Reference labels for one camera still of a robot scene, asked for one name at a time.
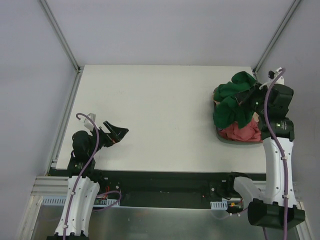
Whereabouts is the green t shirt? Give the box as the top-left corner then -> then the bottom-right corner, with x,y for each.
213,71 -> 257,129

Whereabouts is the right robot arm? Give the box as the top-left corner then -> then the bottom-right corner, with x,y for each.
225,83 -> 306,230

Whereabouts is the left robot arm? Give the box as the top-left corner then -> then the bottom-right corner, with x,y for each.
47,121 -> 129,240

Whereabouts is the beige t shirt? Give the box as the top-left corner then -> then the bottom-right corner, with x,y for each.
212,94 -> 259,123

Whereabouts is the pink t shirt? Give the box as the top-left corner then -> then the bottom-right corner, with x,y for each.
218,118 -> 262,143

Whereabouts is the grey laundry basket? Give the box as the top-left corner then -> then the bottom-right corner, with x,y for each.
212,93 -> 262,144

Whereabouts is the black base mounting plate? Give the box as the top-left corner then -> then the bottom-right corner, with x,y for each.
49,167 -> 266,208

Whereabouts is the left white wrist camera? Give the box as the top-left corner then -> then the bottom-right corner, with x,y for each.
79,113 -> 96,132

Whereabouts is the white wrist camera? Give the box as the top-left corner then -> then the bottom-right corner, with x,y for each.
258,67 -> 286,90
79,113 -> 96,132

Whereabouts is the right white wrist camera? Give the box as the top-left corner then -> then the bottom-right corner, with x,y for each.
258,67 -> 286,90

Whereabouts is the left aluminium table rail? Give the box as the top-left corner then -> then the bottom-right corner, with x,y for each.
44,68 -> 83,176

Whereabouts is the right aluminium frame post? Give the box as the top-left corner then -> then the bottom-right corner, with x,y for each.
252,0 -> 303,76

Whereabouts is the aluminium frame post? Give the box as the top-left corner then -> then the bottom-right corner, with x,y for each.
252,0 -> 303,76
38,0 -> 81,74

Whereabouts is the left white cable duct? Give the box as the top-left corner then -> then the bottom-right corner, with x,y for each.
42,196 -> 121,208

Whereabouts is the white cable duct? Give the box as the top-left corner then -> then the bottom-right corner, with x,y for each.
210,200 -> 228,211
42,196 -> 121,208

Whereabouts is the right white cable duct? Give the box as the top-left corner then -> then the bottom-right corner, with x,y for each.
210,200 -> 228,211

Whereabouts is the left aluminium frame post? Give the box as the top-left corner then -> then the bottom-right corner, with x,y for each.
38,0 -> 81,74

